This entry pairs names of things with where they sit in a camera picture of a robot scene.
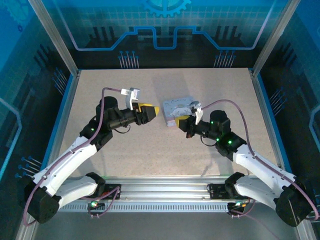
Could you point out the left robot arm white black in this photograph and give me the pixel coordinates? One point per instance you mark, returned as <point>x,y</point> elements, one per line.
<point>75,150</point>

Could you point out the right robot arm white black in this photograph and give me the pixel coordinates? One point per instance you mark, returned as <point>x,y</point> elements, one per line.
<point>252,158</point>

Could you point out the cartoon bunny tin box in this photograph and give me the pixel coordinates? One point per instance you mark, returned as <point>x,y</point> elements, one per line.
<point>175,107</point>

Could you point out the blue table edge strip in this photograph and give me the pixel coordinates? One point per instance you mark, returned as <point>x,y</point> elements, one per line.
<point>58,120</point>
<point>271,120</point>

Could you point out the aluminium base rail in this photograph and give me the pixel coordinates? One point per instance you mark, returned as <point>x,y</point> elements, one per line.
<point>162,190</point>

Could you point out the aluminium frame post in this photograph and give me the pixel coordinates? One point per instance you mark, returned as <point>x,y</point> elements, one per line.
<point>57,37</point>
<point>272,37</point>

